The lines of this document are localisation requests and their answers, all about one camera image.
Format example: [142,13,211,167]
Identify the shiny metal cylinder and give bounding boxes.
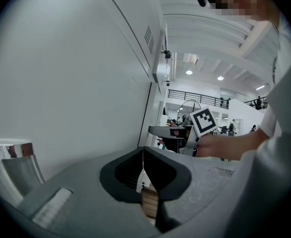
[0,139,46,203]

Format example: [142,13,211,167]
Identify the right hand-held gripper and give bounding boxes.
[149,106,217,156]

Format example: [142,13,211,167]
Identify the wooden steps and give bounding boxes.
[136,170,160,223]

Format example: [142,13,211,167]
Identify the black balcony railing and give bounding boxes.
[168,89,229,109]
[244,97,269,110]

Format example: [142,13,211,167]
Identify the black pedestal fan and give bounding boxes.
[178,99,203,127]

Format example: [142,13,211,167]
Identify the large white cabinet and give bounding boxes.
[0,0,172,208]

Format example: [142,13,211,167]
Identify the person's right forearm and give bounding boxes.
[197,127,270,162]

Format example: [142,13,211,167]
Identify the person's head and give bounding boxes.
[209,0,282,26]

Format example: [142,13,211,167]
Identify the grey locker door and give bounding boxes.
[0,0,152,208]

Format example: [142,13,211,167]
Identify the person's white shirt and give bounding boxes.
[224,16,291,238]

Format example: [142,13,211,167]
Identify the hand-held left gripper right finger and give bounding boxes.
[143,146,240,238]

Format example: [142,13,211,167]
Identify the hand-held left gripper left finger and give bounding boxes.
[16,146,160,238]

